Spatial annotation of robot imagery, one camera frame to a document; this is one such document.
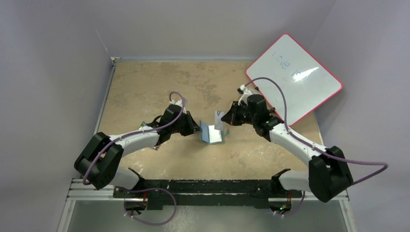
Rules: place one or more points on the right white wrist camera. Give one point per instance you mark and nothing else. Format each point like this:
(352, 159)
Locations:
(245, 92)

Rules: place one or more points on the colourful marker pack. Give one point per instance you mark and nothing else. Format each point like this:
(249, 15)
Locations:
(143, 126)

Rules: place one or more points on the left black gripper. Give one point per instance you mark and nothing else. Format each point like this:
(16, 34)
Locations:
(191, 125)

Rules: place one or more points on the green card holder wallet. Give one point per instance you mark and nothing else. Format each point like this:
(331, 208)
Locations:
(211, 136)

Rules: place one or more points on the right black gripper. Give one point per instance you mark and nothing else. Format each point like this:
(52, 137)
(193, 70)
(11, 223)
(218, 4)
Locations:
(236, 114)

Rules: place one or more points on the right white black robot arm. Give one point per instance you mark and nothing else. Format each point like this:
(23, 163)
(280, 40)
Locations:
(327, 174)

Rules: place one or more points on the pink framed whiteboard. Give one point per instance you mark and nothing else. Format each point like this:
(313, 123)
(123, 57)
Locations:
(292, 80)

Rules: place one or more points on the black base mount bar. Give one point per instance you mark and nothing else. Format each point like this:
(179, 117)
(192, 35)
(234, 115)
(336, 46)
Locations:
(258, 193)

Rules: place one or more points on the aluminium rail frame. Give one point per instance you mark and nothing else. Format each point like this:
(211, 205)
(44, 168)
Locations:
(140, 91)

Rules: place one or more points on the silver credit card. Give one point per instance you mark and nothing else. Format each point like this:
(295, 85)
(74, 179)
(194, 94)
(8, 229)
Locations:
(218, 124)

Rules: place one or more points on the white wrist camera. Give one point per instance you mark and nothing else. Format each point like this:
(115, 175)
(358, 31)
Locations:
(245, 92)
(181, 102)

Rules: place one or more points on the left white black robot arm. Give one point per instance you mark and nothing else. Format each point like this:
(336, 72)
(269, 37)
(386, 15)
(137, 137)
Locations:
(99, 161)

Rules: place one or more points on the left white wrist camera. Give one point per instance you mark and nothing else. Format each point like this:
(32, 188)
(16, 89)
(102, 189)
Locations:
(181, 102)

